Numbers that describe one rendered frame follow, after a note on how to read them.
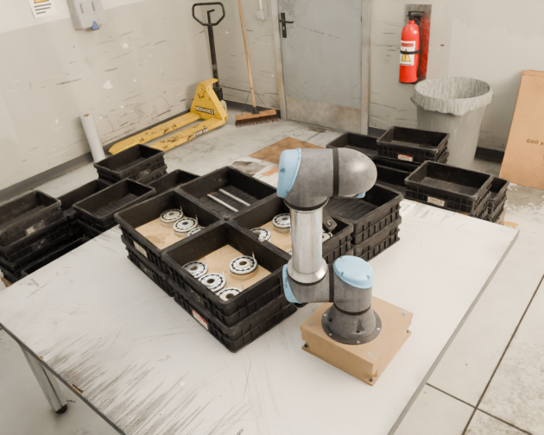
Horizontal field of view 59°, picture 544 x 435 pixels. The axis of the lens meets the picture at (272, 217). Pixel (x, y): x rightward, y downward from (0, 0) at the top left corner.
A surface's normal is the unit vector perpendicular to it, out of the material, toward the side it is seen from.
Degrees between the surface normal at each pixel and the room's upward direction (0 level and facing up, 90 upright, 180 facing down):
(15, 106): 90
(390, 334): 2
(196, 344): 0
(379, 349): 2
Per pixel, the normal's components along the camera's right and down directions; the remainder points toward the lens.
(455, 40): -0.63, 0.46
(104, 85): 0.78, 0.27
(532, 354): -0.09, -0.84
